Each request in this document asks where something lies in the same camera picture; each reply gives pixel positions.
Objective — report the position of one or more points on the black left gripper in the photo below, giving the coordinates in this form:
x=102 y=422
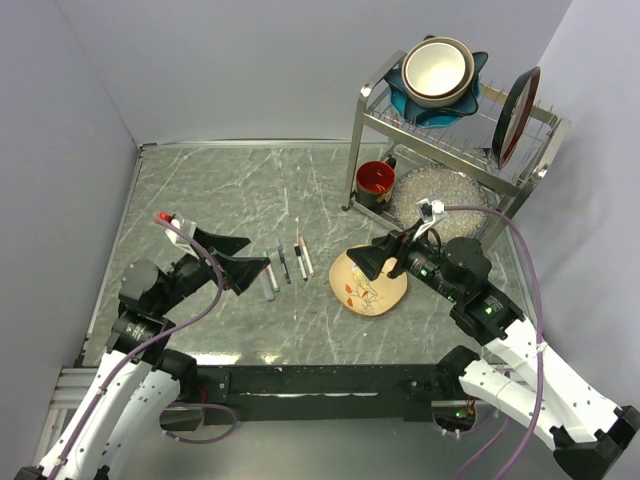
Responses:
x=238 y=272

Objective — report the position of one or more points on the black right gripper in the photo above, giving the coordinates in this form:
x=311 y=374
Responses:
x=371 y=258

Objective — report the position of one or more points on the white marker with green end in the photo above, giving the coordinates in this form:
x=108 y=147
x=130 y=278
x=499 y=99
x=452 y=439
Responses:
x=271 y=273

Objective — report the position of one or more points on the grey marker with orange tip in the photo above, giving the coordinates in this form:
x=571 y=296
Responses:
x=267 y=289

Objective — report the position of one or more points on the blue pen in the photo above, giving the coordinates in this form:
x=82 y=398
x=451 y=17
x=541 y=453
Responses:
x=282 y=258

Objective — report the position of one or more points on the white marker with black tip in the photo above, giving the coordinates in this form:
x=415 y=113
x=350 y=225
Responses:
x=301 y=262

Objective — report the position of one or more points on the white marker with pink end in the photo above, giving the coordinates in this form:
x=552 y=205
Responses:
x=306 y=256

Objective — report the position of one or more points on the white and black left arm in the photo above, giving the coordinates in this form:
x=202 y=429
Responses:
x=138 y=376

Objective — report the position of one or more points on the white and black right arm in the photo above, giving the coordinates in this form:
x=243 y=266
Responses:
x=585 y=431

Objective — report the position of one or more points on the tan decorated plate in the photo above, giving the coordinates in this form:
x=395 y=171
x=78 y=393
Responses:
x=370 y=298

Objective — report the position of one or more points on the red and black mug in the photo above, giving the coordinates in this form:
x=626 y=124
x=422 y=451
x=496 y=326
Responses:
x=375 y=181

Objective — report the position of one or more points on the speckled glass plate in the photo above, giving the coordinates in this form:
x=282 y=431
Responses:
x=447 y=185

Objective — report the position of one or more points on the steel dish rack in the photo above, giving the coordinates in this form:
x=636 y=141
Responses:
x=464 y=146

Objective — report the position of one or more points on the black base beam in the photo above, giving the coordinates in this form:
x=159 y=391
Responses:
x=413 y=393

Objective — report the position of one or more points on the blue wavy bowl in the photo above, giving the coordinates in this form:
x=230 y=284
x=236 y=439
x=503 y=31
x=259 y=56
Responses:
x=419 y=116

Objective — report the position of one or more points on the dark red-rimmed plate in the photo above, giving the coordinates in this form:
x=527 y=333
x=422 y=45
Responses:
x=514 y=115

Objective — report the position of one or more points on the cream bowl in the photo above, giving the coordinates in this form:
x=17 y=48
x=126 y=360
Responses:
x=438 y=71

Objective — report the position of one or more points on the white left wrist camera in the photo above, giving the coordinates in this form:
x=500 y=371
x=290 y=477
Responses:
x=181 y=232

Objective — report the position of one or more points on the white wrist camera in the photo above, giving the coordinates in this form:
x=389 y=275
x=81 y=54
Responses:
x=431 y=213
x=181 y=232

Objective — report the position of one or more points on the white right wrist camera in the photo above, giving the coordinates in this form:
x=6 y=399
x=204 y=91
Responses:
x=431 y=213

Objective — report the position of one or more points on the aluminium frame rail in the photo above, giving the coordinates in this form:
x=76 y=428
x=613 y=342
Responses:
x=71 y=387

